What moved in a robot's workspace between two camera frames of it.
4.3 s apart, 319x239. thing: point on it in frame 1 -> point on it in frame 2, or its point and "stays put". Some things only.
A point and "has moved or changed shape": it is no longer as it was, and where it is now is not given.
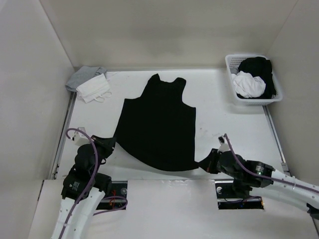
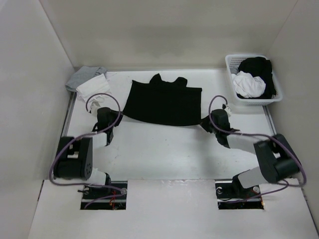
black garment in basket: x=261 y=68 stays put
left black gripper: x=108 y=144 -> x=115 y=113
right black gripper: x=208 y=162 -> x=204 y=122
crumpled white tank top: x=247 y=85 stays put
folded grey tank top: x=83 y=74 stays put
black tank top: x=157 y=129 has moved or changed shape
